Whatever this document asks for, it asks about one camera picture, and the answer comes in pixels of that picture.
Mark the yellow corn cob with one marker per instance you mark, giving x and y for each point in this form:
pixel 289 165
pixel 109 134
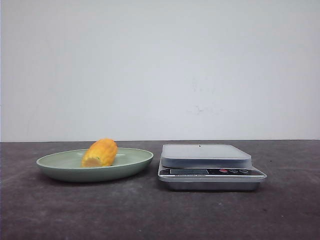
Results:
pixel 102 153

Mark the silver digital kitchen scale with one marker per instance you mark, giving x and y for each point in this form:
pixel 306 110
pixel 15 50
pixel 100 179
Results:
pixel 208 167

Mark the green round plate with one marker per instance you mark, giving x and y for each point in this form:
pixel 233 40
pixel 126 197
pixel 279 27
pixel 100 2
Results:
pixel 66 165

